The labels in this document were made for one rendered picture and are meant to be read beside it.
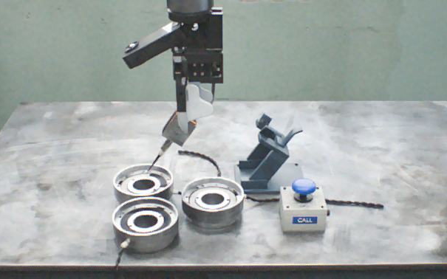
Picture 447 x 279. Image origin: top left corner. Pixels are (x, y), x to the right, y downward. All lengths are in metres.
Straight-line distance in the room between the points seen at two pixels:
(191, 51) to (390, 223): 0.44
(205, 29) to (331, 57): 1.72
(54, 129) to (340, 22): 1.55
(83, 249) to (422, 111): 0.85
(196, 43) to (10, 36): 1.82
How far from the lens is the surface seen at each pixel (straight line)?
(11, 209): 1.15
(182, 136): 1.08
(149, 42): 1.01
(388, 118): 1.44
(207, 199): 1.08
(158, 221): 1.01
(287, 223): 1.02
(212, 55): 0.99
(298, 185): 1.01
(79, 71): 2.74
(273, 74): 2.69
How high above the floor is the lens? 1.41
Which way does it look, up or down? 28 degrees down
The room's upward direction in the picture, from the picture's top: straight up
